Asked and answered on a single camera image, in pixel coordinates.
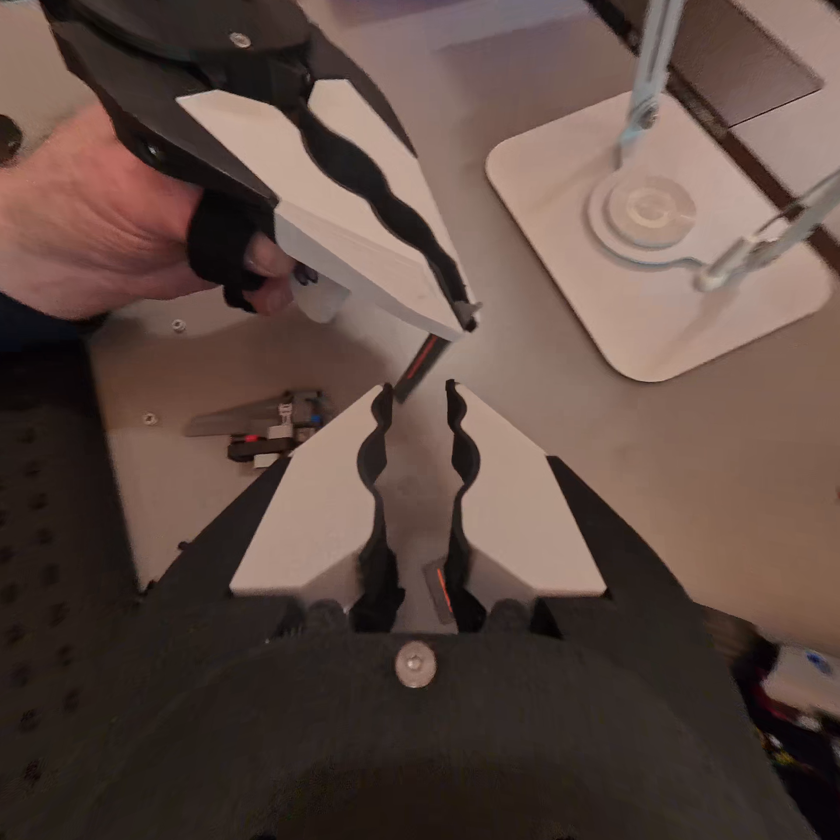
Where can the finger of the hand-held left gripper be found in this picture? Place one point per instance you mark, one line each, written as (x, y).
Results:
(328, 229)
(387, 151)

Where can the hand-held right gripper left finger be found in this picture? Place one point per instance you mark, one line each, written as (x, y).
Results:
(302, 525)

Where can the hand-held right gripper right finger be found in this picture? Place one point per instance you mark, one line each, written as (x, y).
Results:
(531, 525)

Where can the small lego technic sub-assembly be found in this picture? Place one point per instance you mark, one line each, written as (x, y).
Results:
(262, 430)

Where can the grey lego car model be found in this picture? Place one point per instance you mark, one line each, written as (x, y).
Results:
(794, 695)

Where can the person's left forearm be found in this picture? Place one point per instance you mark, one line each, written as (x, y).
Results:
(39, 325)

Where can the small grey orange-striped lego tile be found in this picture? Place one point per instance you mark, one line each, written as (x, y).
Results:
(439, 587)

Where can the person's left hand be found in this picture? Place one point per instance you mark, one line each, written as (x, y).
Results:
(98, 229)

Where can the white desk stand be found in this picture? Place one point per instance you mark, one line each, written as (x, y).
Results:
(558, 262)

